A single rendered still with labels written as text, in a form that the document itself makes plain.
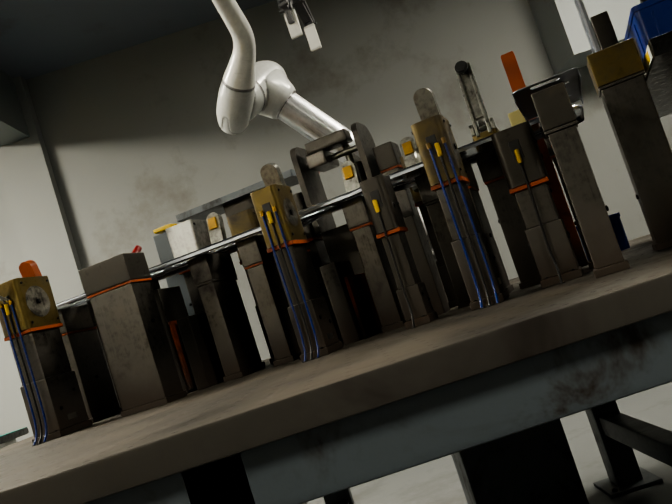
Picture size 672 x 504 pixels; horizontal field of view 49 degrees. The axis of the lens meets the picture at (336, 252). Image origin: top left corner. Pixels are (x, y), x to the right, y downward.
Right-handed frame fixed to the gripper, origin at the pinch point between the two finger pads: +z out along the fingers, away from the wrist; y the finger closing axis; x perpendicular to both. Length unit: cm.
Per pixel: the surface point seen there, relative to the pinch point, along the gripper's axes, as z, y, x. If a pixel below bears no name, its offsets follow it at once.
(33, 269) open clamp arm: 38, 40, -68
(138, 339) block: 61, 46, -43
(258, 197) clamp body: 43, 47, -6
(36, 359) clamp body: 58, 48, -67
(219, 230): 40, 12, -34
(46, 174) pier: -70, -205, -246
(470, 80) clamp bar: 28.4, 9.2, 36.3
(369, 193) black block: 50, 46, 15
